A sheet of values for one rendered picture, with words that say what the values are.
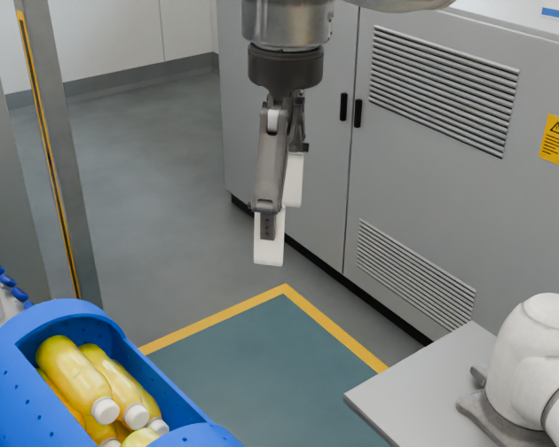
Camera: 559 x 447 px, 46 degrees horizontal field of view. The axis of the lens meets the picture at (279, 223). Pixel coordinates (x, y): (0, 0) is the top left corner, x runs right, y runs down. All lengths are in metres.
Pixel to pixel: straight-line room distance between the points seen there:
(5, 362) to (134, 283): 2.20
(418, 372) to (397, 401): 0.10
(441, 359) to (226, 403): 1.42
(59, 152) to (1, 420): 0.82
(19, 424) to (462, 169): 1.76
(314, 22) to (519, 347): 0.72
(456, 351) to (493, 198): 1.01
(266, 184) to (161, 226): 3.19
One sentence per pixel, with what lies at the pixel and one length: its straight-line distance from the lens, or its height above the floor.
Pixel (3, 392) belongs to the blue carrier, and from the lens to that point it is 1.19.
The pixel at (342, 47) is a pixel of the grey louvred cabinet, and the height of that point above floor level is 1.19.
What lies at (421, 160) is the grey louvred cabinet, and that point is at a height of 0.87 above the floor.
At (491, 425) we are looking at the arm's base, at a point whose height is 1.04.
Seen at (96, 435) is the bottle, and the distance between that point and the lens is 1.20.
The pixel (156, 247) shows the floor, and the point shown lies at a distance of 3.61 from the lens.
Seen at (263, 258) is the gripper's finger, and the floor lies 1.59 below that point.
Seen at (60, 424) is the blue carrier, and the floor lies 1.21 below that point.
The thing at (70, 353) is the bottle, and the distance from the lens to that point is 1.20.
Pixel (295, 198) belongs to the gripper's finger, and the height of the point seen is 1.59.
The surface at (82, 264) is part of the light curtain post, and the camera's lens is 1.96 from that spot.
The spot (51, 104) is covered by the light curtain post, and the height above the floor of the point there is 1.38.
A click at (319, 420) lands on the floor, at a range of 2.64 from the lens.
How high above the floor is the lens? 1.98
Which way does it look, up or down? 32 degrees down
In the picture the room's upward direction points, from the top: straight up
